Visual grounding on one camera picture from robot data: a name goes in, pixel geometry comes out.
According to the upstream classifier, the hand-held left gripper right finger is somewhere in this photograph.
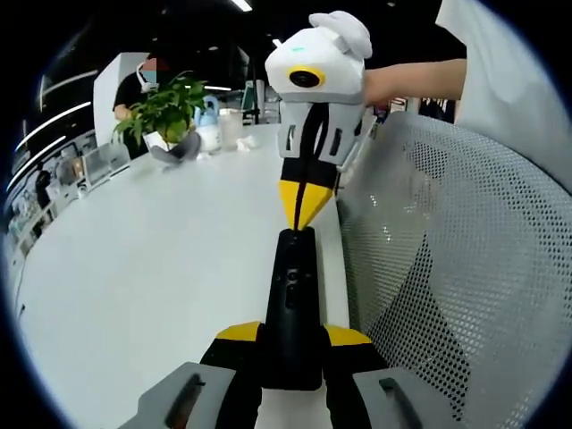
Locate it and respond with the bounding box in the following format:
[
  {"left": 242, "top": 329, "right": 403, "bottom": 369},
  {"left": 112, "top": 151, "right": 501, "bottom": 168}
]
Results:
[{"left": 321, "top": 324, "right": 453, "bottom": 429}]

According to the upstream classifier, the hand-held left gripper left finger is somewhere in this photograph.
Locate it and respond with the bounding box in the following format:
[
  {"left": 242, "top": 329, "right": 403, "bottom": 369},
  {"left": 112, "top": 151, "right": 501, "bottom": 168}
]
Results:
[{"left": 118, "top": 320, "right": 265, "bottom": 429}]

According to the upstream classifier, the black remote control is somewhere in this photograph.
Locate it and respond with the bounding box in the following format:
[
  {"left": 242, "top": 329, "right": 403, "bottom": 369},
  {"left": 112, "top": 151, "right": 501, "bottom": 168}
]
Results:
[{"left": 263, "top": 227, "right": 325, "bottom": 391}]

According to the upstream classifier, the clear plastic cup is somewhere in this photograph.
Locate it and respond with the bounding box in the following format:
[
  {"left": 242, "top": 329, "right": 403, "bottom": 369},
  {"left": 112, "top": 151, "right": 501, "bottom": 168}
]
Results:
[{"left": 218, "top": 108, "right": 246, "bottom": 152}]

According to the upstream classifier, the white blue watering bottle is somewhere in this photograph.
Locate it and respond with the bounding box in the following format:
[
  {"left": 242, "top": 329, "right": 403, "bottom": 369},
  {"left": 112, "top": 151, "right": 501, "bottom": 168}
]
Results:
[{"left": 194, "top": 97, "right": 223, "bottom": 153}]

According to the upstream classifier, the grey curved object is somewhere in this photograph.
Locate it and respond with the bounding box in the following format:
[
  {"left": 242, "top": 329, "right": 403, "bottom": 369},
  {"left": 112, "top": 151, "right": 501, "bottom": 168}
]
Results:
[{"left": 149, "top": 132, "right": 203, "bottom": 170}]

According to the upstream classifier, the green potted plant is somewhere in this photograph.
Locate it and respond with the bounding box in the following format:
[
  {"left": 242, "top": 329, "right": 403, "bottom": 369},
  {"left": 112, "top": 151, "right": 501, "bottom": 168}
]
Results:
[{"left": 114, "top": 71, "right": 210, "bottom": 151}]

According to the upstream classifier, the grey mesh office chair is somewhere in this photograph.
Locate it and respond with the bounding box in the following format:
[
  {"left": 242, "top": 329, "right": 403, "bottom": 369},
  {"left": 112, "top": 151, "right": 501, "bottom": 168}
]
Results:
[{"left": 337, "top": 111, "right": 572, "bottom": 425}]

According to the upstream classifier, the white office chair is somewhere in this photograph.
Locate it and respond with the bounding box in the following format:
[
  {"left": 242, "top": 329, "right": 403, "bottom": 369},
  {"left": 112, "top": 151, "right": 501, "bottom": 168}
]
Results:
[{"left": 82, "top": 143, "right": 131, "bottom": 185}]

